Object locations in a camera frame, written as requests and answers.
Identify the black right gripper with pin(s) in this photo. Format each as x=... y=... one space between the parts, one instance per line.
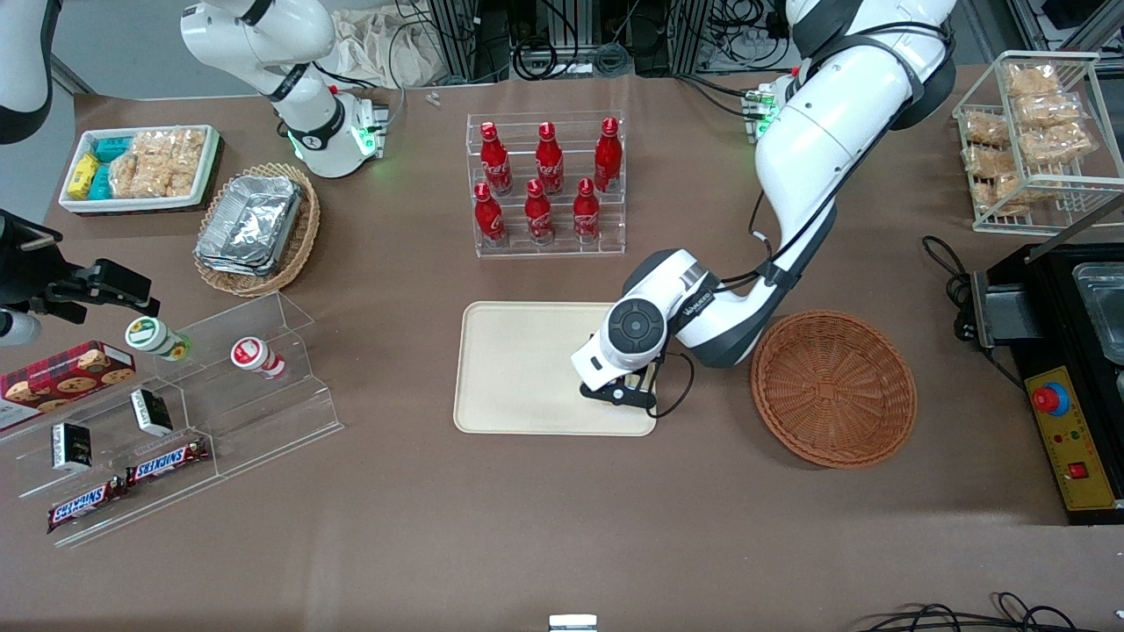
x=25 y=272

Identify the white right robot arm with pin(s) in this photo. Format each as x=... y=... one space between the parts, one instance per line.
x=299 y=105

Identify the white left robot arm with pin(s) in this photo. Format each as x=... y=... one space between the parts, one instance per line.
x=825 y=132

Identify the beige rectangular tray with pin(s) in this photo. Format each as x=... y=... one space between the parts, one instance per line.
x=518 y=369

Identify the light oval wicker basket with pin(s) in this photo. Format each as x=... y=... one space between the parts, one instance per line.
x=303 y=237

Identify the brown round wicker basket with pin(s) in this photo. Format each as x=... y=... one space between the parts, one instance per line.
x=834 y=391

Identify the green lid yogurt cup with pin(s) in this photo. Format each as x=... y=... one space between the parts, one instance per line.
x=154 y=338

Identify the white plastic bin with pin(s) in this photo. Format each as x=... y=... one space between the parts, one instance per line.
x=140 y=204

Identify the red tartan cookie box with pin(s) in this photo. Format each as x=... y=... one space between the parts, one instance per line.
x=61 y=377

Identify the teal snack packet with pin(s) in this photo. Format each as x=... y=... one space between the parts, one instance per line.
x=112 y=147
x=101 y=183

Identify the clear acrylic bottle rack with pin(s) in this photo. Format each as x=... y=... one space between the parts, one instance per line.
x=606 y=246

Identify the small black white box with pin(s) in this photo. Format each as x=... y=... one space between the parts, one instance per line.
x=72 y=446
x=151 y=412

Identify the yellow snack packet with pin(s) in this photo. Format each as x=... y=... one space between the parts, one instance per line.
x=83 y=175

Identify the clear bag of rice crackers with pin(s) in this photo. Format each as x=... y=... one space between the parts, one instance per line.
x=158 y=162

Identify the stacked aluminium foil trays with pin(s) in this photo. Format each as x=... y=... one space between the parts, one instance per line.
x=250 y=224

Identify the red lid yogurt cup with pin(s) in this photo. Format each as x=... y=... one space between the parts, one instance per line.
x=255 y=355

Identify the red cola bottle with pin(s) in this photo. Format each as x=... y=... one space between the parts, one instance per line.
x=538 y=218
x=586 y=215
x=494 y=162
x=608 y=158
x=488 y=219
x=549 y=162

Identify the snickers chocolate bar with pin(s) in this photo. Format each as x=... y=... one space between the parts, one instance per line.
x=83 y=506
x=167 y=462

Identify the clear acrylic step display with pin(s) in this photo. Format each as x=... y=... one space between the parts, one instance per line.
x=263 y=412

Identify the beige crumpled cloth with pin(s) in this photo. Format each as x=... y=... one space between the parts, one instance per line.
x=386 y=48

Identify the bagged fried snack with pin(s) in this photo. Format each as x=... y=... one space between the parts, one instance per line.
x=1058 y=143
x=1032 y=81
x=988 y=162
x=985 y=130
x=997 y=193
x=1049 y=110

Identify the black countertop appliance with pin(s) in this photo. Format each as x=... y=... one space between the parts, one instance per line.
x=1045 y=307

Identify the yellow emergency stop control box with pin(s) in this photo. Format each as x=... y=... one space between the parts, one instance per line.
x=1076 y=439

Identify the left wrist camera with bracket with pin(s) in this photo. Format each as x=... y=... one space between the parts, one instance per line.
x=628 y=395

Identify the aluminium frame post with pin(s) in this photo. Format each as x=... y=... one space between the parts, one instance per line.
x=455 y=39
x=689 y=35

